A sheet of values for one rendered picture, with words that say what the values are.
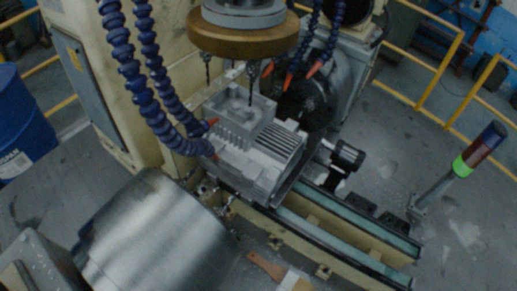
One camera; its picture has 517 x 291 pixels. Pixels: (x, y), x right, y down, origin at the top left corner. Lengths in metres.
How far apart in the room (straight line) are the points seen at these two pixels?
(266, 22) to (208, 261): 0.34
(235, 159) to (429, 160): 0.88
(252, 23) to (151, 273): 0.35
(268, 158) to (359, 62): 0.48
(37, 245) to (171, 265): 0.21
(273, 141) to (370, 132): 0.65
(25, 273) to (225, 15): 0.46
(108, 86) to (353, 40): 0.71
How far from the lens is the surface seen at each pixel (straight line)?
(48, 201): 0.98
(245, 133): 0.46
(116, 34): 0.23
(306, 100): 0.65
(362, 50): 0.81
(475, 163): 0.78
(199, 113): 0.51
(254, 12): 0.34
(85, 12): 0.44
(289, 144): 0.49
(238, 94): 0.56
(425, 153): 1.18
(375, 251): 0.75
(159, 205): 0.36
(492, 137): 0.74
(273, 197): 0.50
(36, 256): 0.43
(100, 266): 0.36
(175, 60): 0.59
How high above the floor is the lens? 1.47
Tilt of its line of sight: 51 degrees down
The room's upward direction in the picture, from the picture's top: 7 degrees clockwise
